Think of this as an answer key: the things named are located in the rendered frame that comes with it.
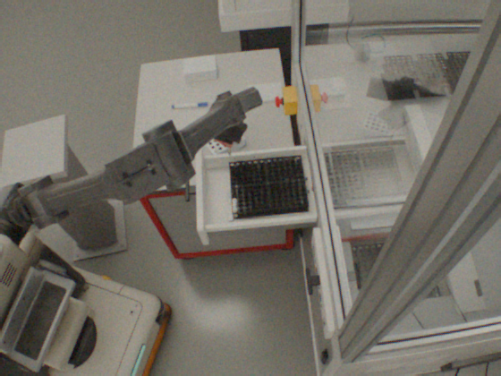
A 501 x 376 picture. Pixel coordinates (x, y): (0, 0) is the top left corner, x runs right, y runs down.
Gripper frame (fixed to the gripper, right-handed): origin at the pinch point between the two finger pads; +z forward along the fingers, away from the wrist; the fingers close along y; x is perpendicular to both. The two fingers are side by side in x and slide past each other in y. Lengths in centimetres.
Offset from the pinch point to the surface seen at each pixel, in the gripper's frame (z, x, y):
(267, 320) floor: 95, 28, -24
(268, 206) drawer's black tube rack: 5.5, 11.8, -17.4
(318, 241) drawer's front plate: 1.4, 18.3, -34.2
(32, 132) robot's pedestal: 26, 9, 85
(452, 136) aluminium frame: -85, 39, -43
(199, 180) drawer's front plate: 4.0, 12.2, 4.3
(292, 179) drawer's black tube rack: 5.6, 1.0, -20.8
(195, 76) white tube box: 21, -36, 32
